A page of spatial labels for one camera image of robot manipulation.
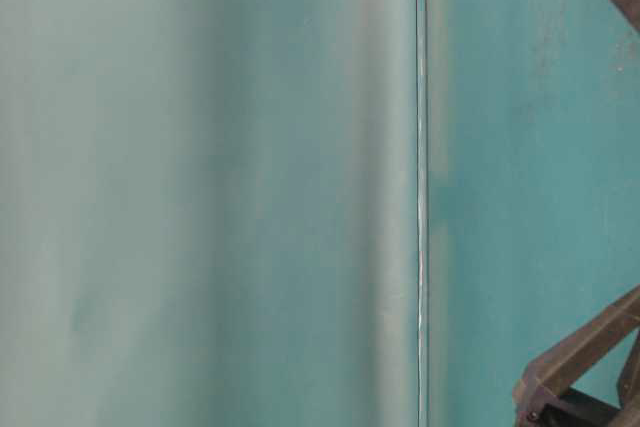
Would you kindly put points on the black aluminium rail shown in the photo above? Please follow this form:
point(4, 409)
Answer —
point(422, 212)

